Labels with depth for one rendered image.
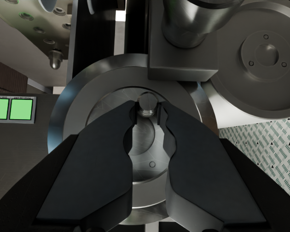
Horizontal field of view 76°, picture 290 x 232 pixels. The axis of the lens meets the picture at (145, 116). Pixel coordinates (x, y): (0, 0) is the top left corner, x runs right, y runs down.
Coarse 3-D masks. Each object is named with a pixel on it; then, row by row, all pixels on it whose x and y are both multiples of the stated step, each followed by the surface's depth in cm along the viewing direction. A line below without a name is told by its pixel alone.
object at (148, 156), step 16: (112, 96) 14; (128, 96) 14; (160, 96) 14; (96, 112) 14; (144, 128) 14; (160, 128) 14; (144, 144) 14; (160, 144) 14; (144, 160) 14; (160, 160) 14; (144, 176) 14
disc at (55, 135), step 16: (96, 64) 17; (112, 64) 17; (128, 64) 17; (144, 64) 17; (80, 80) 16; (64, 96) 16; (192, 96) 17; (64, 112) 16; (208, 112) 16; (48, 128) 16; (48, 144) 16; (144, 208) 15; (160, 208) 15; (128, 224) 15
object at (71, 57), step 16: (80, 0) 19; (80, 16) 19; (96, 16) 25; (80, 32) 19; (96, 32) 25; (112, 32) 39; (80, 48) 19; (96, 48) 26; (112, 48) 40; (80, 64) 19
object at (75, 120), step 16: (96, 80) 16; (112, 80) 16; (128, 80) 16; (144, 80) 16; (160, 80) 16; (80, 96) 15; (96, 96) 15; (176, 96) 16; (80, 112) 15; (192, 112) 15; (64, 128) 15; (80, 128) 15; (160, 176) 15; (144, 192) 14; (160, 192) 15
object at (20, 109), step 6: (12, 102) 48; (18, 102) 48; (24, 102) 48; (30, 102) 48; (12, 108) 48; (18, 108) 48; (24, 108) 48; (30, 108) 48; (12, 114) 47; (18, 114) 47; (24, 114) 47; (30, 114) 48
